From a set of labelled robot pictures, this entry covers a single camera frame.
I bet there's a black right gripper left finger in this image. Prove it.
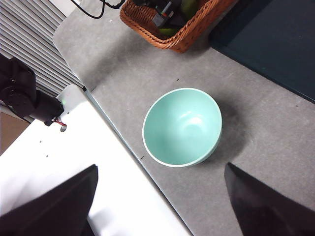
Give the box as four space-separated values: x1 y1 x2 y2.
0 164 99 236

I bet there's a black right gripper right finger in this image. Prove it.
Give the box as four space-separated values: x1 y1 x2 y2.
224 162 315 236

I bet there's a green avocado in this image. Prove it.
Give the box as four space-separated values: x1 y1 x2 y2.
158 0 200 38

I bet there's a teal bowl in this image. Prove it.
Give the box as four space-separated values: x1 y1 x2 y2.
142 88 223 168

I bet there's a brown wicker basket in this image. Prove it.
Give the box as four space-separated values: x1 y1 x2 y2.
120 0 238 54

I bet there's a black rectangular tray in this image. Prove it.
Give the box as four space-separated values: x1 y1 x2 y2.
209 0 315 104

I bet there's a grey ribbed panel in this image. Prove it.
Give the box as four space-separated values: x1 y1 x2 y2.
0 0 86 99

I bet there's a black cable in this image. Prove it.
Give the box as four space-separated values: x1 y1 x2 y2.
70 0 106 19
99 0 126 10

